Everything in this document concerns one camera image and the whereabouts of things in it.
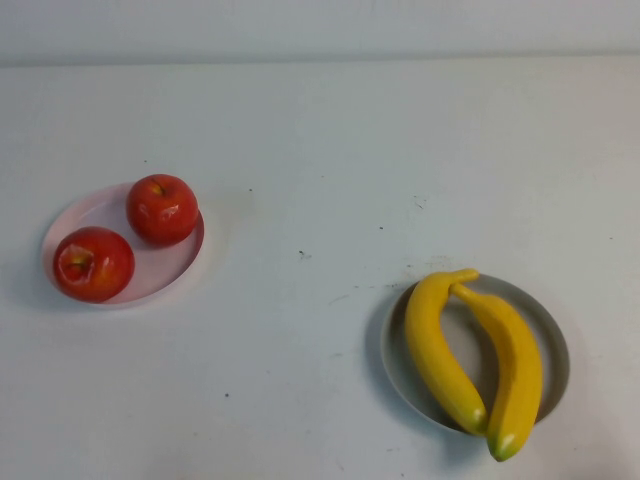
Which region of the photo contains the yellow plastic banana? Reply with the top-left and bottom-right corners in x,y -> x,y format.
449,283 -> 545,463
404,268 -> 489,436

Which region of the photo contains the red plastic apple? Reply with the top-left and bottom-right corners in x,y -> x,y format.
52,225 -> 136,304
125,173 -> 200,248

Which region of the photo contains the pink round plate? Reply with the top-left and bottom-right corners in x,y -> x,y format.
40,182 -> 206,305

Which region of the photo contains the grey round plate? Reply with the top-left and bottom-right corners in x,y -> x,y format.
379,273 -> 571,432

